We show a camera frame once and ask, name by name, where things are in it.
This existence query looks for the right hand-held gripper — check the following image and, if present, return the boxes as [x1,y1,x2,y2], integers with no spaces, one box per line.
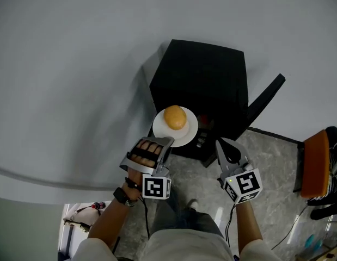
[216,139,264,205]

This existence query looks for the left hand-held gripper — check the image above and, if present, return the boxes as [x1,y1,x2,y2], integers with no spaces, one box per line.
[119,136,175,200]

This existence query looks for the white round plate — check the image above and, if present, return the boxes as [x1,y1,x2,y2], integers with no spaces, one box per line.
[152,106,199,148]

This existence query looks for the yellow-brown potato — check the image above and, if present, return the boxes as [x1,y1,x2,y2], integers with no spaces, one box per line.
[163,104,187,131]

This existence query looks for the black mini fridge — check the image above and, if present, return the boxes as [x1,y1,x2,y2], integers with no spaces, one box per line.
[149,39,286,168]

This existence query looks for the person's left forearm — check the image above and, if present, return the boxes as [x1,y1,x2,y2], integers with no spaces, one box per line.
[88,169,143,248]

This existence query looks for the person's right forearm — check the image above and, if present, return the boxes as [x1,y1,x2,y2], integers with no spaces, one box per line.
[235,201,264,252]

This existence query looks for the person's left hand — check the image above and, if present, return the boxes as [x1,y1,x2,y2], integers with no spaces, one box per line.
[131,140,162,168]

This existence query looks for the bowl with red contents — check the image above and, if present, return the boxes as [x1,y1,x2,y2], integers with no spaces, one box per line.
[198,115,215,127]

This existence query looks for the black smartwatch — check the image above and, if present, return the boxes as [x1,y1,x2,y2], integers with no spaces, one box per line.
[113,187,128,204]

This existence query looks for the blue jeans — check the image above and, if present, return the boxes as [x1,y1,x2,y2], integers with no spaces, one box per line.
[151,197,225,238]

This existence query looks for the cream shirt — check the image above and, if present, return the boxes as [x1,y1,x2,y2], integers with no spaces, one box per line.
[72,228,283,261]

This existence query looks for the white handbag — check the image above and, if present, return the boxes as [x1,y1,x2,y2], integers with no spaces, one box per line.
[63,205,103,233]

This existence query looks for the light wooden chair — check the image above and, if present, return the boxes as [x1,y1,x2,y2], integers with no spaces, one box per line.
[296,243,337,261]

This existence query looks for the black bead bracelet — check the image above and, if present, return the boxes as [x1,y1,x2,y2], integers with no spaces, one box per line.
[124,177,142,192]

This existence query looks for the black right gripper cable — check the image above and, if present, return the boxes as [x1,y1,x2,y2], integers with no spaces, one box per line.
[224,204,237,247]

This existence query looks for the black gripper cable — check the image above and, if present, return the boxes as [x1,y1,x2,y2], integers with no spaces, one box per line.
[224,204,237,247]
[138,196,151,240]

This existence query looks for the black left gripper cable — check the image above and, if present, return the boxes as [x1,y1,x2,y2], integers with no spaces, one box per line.
[138,196,151,240]

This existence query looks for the thin black floor cable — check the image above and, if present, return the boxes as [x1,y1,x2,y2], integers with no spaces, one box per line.
[271,204,308,251]

